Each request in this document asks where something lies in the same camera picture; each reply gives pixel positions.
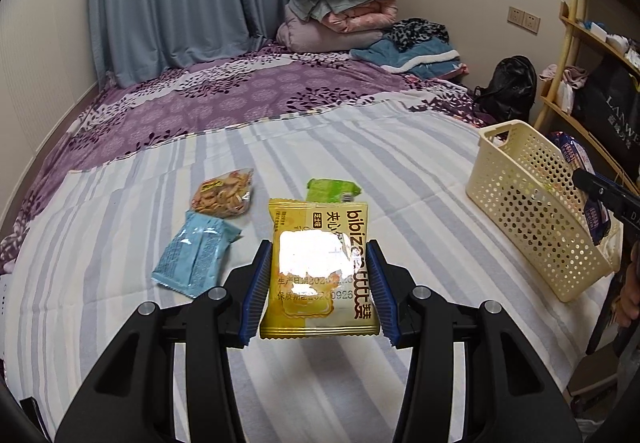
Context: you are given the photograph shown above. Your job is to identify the clear bag of crackers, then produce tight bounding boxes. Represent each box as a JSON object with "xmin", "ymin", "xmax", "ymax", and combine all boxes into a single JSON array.
[{"xmin": 190, "ymin": 167, "xmax": 255, "ymax": 218}]

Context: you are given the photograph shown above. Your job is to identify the grey-green folded blanket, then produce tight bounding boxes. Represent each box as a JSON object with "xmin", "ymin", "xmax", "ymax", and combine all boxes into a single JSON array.
[{"xmin": 292, "ymin": 0, "xmax": 351, "ymax": 21}]

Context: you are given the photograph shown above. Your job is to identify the yellow snack packet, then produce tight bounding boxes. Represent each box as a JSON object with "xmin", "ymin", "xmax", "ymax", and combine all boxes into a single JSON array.
[{"xmin": 259, "ymin": 197, "xmax": 382, "ymax": 340}]

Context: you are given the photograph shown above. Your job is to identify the purple floral bedsheet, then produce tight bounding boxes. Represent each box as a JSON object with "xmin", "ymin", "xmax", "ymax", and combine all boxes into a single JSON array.
[{"xmin": 0, "ymin": 39, "xmax": 483, "ymax": 269}]

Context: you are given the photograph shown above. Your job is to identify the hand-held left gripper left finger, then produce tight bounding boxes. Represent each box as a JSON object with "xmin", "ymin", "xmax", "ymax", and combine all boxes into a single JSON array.
[{"xmin": 55, "ymin": 239, "xmax": 274, "ymax": 443}]

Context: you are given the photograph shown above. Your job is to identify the blue striped bedsheet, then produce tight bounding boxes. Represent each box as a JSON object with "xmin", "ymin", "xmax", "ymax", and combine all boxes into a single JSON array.
[{"xmin": 0, "ymin": 103, "xmax": 626, "ymax": 443}]

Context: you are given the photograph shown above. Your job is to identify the pink cloth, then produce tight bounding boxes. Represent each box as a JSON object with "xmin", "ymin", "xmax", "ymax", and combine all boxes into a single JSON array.
[{"xmin": 539, "ymin": 64, "xmax": 590, "ymax": 91}]

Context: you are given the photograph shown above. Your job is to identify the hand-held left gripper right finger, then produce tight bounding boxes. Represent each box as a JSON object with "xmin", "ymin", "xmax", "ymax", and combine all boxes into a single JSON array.
[{"xmin": 366, "ymin": 243, "xmax": 583, "ymax": 443}]

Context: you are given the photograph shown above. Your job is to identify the pile of folded blankets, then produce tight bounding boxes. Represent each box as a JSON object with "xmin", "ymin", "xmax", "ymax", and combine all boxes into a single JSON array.
[{"xmin": 276, "ymin": 5, "xmax": 396, "ymax": 54}]

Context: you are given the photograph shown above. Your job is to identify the leopard print scarf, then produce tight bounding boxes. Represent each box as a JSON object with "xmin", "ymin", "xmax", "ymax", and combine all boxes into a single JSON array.
[{"xmin": 385, "ymin": 19, "xmax": 451, "ymax": 51}]

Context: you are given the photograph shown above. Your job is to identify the white wardrobe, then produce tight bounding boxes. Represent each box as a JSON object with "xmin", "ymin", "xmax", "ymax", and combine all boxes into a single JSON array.
[{"xmin": 0, "ymin": 0, "xmax": 98, "ymax": 204}]

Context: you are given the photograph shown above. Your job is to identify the pink floral folded quilt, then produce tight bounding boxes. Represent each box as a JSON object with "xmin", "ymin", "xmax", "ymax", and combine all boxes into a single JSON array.
[{"xmin": 320, "ymin": 0, "xmax": 401, "ymax": 32}]

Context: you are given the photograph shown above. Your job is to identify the light blue snack packet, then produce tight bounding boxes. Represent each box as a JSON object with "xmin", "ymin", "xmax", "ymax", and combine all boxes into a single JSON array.
[{"xmin": 151, "ymin": 210, "xmax": 244, "ymax": 299}]

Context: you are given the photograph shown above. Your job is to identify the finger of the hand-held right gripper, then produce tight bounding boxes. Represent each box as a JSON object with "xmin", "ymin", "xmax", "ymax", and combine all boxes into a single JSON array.
[{"xmin": 571, "ymin": 168, "xmax": 640, "ymax": 224}]

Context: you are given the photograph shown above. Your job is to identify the blue fleece garment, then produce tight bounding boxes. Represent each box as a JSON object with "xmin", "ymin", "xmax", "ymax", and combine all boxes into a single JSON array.
[{"xmin": 350, "ymin": 39, "xmax": 461, "ymax": 80}]

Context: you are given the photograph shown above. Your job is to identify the person's right hand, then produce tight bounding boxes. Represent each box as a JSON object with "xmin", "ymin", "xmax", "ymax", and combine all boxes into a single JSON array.
[{"xmin": 617, "ymin": 268, "xmax": 640, "ymax": 329}]

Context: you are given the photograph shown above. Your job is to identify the black shopping bag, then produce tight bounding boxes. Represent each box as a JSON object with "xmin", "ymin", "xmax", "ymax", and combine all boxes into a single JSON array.
[{"xmin": 572, "ymin": 55, "xmax": 640, "ymax": 164}]

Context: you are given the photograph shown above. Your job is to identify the small green snack packet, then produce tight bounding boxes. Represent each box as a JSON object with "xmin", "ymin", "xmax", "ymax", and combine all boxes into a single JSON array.
[{"xmin": 306, "ymin": 178, "xmax": 365, "ymax": 204}]

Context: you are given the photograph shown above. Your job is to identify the blue and white snack packet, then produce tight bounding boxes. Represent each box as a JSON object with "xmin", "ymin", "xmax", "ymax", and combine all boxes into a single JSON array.
[{"xmin": 547, "ymin": 132, "xmax": 613, "ymax": 246}]

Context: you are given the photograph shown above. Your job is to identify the white paper bag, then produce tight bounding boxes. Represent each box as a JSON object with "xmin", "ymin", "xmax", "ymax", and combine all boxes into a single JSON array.
[{"xmin": 555, "ymin": 78, "xmax": 576, "ymax": 114}]

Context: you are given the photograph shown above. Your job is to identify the black backpack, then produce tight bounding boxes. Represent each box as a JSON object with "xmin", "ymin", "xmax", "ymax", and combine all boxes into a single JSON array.
[{"xmin": 472, "ymin": 55, "xmax": 538, "ymax": 126}]

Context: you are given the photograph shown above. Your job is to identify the cream perforated plastic basket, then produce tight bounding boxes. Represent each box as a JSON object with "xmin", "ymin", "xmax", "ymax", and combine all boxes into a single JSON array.
[{"xmin": 465, "ymin": 119, "xmax": 621, "ymax": 303}]

